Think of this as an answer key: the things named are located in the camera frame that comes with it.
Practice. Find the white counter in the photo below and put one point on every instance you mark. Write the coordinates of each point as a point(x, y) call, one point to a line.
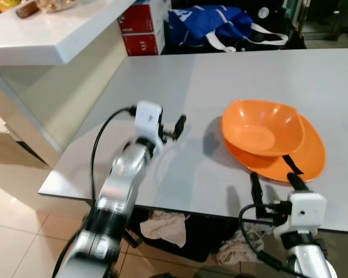
point(52, 35)

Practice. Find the red cardboard carton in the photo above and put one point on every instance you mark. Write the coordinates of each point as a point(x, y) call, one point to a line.
point(140, 17)
point(144, 44)

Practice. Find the dark sauce jar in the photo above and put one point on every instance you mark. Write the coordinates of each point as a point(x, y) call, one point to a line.
point(29, 8)

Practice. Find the orange plastic bowl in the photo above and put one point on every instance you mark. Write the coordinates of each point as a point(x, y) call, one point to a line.
point(261, 124)

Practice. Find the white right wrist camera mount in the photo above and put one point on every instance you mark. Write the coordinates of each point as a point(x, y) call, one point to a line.
point(306, 213)

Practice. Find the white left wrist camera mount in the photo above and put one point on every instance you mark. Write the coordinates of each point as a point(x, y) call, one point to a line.
point(147, 119)

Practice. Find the black bin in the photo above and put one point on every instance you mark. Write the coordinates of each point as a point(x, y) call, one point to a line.
point(197, 237)

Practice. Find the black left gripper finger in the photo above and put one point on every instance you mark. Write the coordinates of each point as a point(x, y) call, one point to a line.
point(180, 124)

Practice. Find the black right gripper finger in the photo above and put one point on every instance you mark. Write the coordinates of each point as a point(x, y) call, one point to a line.
point(296, 184)
point(256, 188)

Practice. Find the orange plastic plate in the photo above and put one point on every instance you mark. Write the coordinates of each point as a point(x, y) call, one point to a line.
point(310, 153)

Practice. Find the patterned crumpled cloth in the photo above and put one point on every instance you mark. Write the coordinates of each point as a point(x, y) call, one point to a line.
point(238, 249)

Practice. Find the beige crumpled cloth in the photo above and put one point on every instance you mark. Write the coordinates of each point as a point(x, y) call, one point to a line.
point(165, 227)

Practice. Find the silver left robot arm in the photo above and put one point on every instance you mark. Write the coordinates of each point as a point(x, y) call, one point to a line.
point(119, 185)

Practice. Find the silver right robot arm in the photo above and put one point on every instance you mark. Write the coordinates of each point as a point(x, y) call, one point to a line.
point(310, 258)

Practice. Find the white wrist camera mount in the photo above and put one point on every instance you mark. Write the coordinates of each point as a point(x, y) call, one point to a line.
point(147, 119)
point(306, 213)

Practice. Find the clear glass dish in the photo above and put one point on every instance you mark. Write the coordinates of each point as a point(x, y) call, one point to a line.
point(61, 4)

